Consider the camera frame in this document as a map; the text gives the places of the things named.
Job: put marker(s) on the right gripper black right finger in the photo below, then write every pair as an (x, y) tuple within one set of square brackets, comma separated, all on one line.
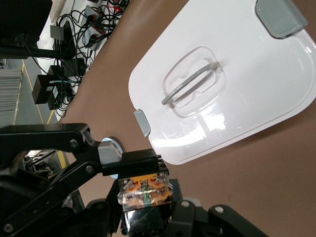
[(192, 222)]

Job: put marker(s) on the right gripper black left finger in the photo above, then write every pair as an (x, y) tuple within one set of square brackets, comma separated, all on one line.
[(103, 222)]

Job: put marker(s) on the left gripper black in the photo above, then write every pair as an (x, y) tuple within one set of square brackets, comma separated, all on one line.
[(22, 202)]

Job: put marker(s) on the black power adapter white label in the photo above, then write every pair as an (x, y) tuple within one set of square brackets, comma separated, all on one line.
[(54, 98)]

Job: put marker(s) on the grey box latch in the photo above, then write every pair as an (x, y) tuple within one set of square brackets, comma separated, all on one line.
[(142, 122), (281, 17)]

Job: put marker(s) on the black monitor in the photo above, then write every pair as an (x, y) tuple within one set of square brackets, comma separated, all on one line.
[(22, 17)]

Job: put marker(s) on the grey connector box red plug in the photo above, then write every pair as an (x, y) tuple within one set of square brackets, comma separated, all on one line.
[(91, 13)]

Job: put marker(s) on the light blue round plate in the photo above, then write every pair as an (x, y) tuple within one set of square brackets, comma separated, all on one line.
[(107, 140)]

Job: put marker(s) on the black stand pole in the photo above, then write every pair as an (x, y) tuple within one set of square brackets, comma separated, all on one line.
[(29, 51)]

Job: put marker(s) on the stack of grey panels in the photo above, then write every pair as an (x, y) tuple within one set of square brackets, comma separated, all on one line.
[(10, 98)]

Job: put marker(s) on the pink storage box white lid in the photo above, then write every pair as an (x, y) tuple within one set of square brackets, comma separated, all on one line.
[(247, 86)]

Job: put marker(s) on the dark grey small box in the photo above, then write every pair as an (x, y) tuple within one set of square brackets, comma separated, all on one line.
[(57, 32)]

